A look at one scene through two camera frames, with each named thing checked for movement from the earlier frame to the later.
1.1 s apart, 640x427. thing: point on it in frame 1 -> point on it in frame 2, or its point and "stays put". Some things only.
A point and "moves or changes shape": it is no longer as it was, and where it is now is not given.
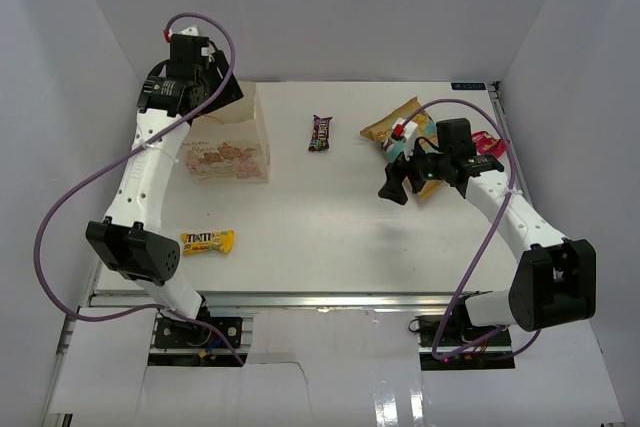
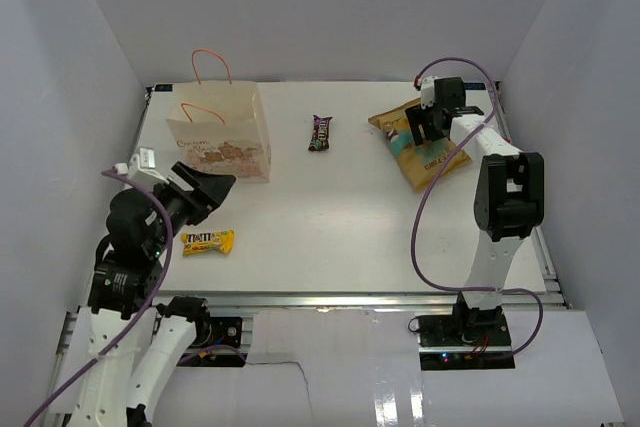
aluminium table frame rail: [326, 302] stays put
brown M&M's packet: [320, 133] stays put
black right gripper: [394, 189] -> [418, 117]
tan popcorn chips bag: [426, 127] moves or changes shape
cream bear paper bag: [230, 144] stays put
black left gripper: [222, 66] -> [211, 188]
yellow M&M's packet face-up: [198, 243] stays put
